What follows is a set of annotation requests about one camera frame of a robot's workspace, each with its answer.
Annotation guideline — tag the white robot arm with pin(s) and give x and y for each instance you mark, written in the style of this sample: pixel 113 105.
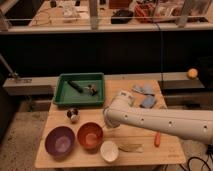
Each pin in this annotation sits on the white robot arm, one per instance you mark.
pixel 187 124

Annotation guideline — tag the red bowl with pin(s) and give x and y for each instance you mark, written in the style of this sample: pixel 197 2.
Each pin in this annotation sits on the red bowl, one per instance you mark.
pixel 90 135

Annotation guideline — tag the white bowl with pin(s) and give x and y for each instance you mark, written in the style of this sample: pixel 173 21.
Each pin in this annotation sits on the white bowl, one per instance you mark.
pixel 109 151

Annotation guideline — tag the purple bowl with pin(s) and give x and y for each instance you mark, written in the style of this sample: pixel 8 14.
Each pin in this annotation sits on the purple bowl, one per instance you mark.
pixel 60 142

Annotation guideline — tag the small dark toy in tray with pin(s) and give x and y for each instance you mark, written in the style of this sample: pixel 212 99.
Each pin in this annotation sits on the small dark toy in tray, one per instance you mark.
pixel 92 89

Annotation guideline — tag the black tool in tray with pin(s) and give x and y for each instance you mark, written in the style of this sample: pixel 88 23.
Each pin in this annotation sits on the black tool in tray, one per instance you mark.
pixel 75 86

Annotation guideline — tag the blue cloth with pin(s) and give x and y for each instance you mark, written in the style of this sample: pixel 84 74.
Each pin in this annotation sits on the blue cloth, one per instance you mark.
pixel 145 90

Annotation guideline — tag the green plastic tray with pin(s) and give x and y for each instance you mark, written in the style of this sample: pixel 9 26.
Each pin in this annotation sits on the green plastic tray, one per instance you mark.
pixel 65 95

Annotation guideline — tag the blue sponge block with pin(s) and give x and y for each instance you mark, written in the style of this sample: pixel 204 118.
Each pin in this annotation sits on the blue sponge block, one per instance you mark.
pixel 148 102

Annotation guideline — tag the small metal cup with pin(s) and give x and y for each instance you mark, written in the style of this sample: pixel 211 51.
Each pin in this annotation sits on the small metal cup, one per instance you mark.
pixel 73 115

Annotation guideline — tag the pale banana toy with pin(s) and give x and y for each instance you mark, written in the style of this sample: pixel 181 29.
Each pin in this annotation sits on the pale banana toy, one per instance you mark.
pixel 135 148

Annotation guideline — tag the orange carrot toy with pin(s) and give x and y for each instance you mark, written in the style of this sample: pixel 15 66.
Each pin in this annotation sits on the orange carrot toy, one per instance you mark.
pixel 157 139

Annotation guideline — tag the orange ball on shelf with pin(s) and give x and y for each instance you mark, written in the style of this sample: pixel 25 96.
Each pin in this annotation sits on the orange ball on shelf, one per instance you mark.
pixel 192 73

